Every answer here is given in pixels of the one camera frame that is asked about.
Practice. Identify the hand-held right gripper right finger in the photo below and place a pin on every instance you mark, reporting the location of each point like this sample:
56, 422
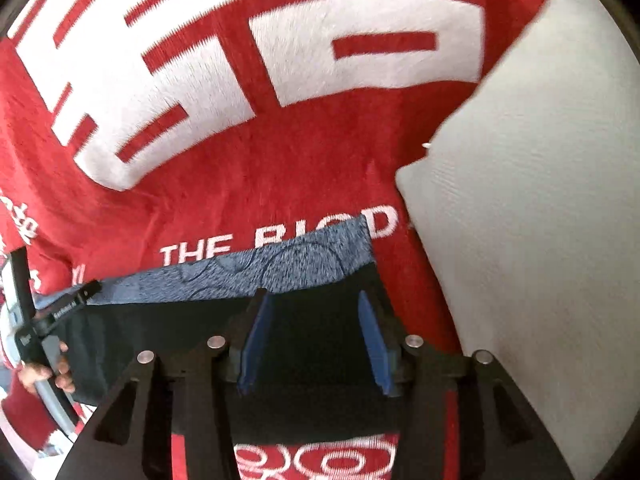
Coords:
372, 345

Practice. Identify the person's left forearm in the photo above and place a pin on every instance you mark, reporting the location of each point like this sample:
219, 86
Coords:
25, 412

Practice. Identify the red printed blanket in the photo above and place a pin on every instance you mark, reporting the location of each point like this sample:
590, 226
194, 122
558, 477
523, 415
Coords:
300, 160

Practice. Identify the black pants with blue-grey waistband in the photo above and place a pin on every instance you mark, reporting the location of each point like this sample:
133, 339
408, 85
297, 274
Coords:
310, 320

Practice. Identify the person's left hand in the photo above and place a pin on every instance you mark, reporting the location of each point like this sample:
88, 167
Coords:
47, 372

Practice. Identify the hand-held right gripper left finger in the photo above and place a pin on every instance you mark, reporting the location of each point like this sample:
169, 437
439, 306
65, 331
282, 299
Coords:
255, 342

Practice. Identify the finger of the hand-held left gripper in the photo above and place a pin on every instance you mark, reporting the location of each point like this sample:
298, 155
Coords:
70, 304

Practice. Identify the light grey pillow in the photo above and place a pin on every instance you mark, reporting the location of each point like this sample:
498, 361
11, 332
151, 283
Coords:
525, 185

